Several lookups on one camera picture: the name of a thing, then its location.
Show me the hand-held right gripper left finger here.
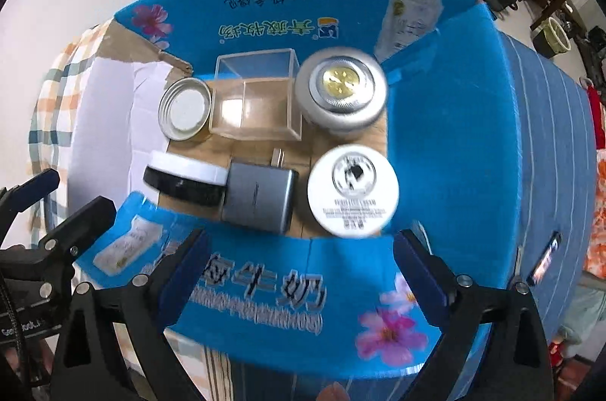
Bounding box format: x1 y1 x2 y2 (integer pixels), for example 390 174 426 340
50 229 212 401

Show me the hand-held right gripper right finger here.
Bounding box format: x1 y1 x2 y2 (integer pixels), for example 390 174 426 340
394 229 552 401

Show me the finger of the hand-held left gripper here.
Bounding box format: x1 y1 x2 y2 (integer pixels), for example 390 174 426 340
39 196 117 288
0 168 61 218

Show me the black round compact case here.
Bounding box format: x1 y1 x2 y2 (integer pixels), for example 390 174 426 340
142 150 229 209

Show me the grey charger plug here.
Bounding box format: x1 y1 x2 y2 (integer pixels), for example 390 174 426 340
220 148 300 236

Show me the white round jar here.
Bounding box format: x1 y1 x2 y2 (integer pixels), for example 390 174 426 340
306 145 400 237

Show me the blue cardboard box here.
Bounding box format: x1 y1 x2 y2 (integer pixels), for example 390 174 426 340
71 0 524 385

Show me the round metal lid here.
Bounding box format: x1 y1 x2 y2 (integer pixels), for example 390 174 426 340
158 78 213 142

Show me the clear plastic box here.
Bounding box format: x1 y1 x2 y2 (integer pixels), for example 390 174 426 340
208 47 304 143

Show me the plaid cloth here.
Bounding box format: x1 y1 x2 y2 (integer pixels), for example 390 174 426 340
27 22 121 243

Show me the silver cylinder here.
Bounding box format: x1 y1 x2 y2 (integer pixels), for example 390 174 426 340
532 231 563 286

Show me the orange floral cloth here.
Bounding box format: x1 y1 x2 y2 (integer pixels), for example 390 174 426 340
584 145 606 279

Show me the red cloth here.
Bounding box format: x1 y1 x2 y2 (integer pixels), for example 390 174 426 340
584 80 606 152

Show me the trash bin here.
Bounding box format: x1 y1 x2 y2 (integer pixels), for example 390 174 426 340
534 17 575 59

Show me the black cable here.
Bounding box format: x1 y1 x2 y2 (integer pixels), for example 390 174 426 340
0 275 25 366

